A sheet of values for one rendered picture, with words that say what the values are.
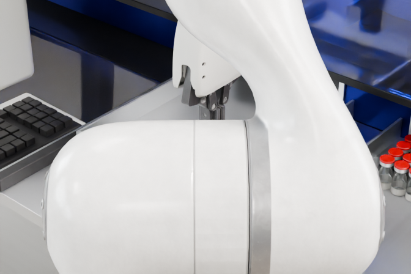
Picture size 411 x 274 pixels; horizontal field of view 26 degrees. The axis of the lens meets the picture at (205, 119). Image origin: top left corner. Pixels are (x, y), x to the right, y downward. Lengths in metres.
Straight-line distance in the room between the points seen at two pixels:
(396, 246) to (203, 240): 0.61
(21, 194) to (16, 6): 0.48
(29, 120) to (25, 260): 0.73
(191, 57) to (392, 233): 0.35
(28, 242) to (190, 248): 1.58
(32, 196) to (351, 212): 0.73
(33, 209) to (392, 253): 0.47
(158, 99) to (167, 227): 0.86
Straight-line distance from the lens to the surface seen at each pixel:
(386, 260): 1.13
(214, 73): 1.11
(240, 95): 1.46
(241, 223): 0.57
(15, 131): 1.49
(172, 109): 1.42
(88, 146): 0.59
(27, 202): 1.23
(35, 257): 2.14
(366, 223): 0.59
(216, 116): 1.16
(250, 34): 0.58
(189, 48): 1.09
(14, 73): 1.67
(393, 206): 1.23
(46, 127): 1.49
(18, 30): 1.65
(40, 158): 1.28
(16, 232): 2.16
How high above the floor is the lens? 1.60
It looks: 31 degrees down
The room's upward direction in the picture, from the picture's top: straight up
